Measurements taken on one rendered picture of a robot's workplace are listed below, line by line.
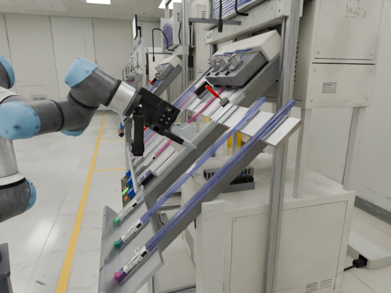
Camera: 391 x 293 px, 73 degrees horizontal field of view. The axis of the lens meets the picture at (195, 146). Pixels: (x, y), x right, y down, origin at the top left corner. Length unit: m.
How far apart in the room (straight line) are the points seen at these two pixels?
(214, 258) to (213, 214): 0.13
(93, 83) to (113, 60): 9.03
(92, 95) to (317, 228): 1.08
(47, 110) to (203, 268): 0.53
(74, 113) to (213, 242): 0.46
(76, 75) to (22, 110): 0.13
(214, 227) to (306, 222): 0.67
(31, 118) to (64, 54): 9.20
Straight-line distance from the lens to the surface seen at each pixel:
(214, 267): 0.77
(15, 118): 0.62
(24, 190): 1.07
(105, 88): 0.66
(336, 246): 1.49
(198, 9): 2.48
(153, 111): 0.70
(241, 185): 1.23
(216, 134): 0.94
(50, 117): 0.65
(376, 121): 2.62
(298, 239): 1.32
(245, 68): 1.01
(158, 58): 5.64
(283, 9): 1.01
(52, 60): 9.85
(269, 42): 1.04
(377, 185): 2.67
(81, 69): 0.67
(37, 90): 9.96
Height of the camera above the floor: 1.11
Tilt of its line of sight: 14 degrees down
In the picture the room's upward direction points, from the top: straight up
